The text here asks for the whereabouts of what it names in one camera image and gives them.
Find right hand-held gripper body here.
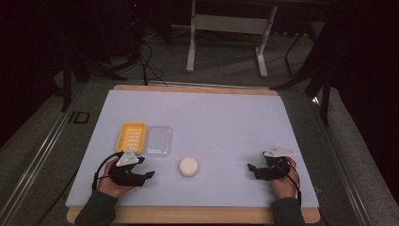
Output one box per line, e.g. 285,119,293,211
259,145,296,182

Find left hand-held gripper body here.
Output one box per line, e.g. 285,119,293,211
107,147,147,188

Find person's left hand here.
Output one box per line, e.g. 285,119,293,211
96,157,135,200

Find person's right hand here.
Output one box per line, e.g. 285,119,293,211
271,156,299,200

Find yellow soap dish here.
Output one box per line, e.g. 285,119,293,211
116,121,148,155

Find clear plastic tray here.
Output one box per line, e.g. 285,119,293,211
145,125,173,157

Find round white soap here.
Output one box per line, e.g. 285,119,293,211
178,156,200,178

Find white table mat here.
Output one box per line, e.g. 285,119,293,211
65,89,320,209

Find black chair leg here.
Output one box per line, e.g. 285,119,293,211
283,30,303,77

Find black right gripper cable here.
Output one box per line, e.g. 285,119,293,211
281,162,303,209

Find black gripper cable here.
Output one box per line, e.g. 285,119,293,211
281,162,303,209
91,152,124,193

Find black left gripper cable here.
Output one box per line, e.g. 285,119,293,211
91,152,124,193

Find metal floor rail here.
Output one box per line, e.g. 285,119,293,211
0,82,89,226
310,95,375,226

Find black floor cables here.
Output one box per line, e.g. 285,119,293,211
136,40,168,87

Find white metal desk frame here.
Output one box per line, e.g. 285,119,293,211
185,0,279,79

